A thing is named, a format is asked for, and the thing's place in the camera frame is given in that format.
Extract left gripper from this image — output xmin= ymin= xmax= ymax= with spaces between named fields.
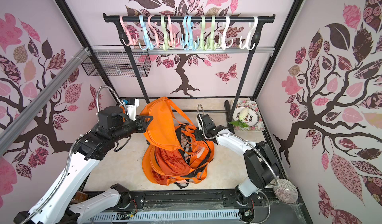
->
xmin=112 ymin=115 xmax=154 ymax=142

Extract orange sling bag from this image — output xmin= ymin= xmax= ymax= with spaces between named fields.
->
xmin=140 ymin=97 xmax=196 ymax=151

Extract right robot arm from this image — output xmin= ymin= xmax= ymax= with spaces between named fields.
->
xmin=196 ymin=104 xmax=280 ymax=206

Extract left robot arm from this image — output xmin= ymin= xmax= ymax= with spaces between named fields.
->
xmin=14 ymin=98 xmax=153 ymax=224

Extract pink hook far left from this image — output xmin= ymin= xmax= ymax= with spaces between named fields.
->
xmin=119 ymin=15 xmax=137 ymax=46

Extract pink hook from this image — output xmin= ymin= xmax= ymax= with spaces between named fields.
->
xmin=148 ymin=15 xmax=163 ymax=49
xmin=167 ymin=15 xmax=179 ymax=49
xmin=119 ymin=15 xmax=137 ymax=46

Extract green hook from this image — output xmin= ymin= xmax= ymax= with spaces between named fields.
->
xmin=198 ymin=15 xmax=207 ymax=51
xmin=160 ymin=15 xmax=173 ymax=51
xmin=208 ymin=15 xmax=218 ymax=50

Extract blue hook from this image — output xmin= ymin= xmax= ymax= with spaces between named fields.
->
xmin=181 ymin=15 xmax=192 ymax=50
xmin=187 ymin=15 xmax=199 ymax=50
xmin=139 ymin=15 xmax=154 ymax=50

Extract white hook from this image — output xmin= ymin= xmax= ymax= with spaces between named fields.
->
xmin=220 ymin=15 xmax=234 ymax=50
xmin=239 ymin=16 xmax=259 ymax=51

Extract white hook far right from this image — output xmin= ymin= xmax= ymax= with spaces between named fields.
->
xmin=239 ymin=16 xmax=259 ymax=51

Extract pile of orange bags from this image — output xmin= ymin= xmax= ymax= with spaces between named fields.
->
xmin=141 ymin=124 xmax=215 ymax=189

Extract floral tray with flower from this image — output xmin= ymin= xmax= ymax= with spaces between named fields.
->
xmin=229 ymin=100 xmax=265 ymax=132

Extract brown jar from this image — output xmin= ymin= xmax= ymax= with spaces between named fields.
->
xmin=71 ymin=191 xmax=89 ymax=204

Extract clear glass dish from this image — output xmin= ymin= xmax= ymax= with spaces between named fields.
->
xmin=273 ymin=179 xmax=298 ymax=204

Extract black clothes rack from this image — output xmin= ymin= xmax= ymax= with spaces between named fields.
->
xmin=103 ymin=13 xmax=276 ymax=126

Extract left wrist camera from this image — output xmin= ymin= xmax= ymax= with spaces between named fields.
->
xmin=122 ymin=98 xmax=140 ymax=120

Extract black wire basket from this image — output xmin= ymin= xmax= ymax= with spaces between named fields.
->
xmin=82 ymin=52 xmax=152 ymax=77

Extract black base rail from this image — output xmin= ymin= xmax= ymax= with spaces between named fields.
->
xmin=85 ymin=189 xmax=269 ymax=210

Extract aluminium rail back wall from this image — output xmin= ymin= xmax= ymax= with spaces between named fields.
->
xmin=92 ymin=46 xmax=275 ymax=55

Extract aluminium rail wall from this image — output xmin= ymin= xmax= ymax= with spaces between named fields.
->
xmin=1 ymin=48 xmax=91 ymax=155
xmin=92 ymin=46 xmax=275 ymax=55

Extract white slotted cable duct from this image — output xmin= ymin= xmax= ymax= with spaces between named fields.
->
xmin=87 ymin=209 xmax=241 ymax=224

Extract aluminium rail left wall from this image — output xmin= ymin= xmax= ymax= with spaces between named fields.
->
xmin=1 ymin=48 xmax=91 ymax=155

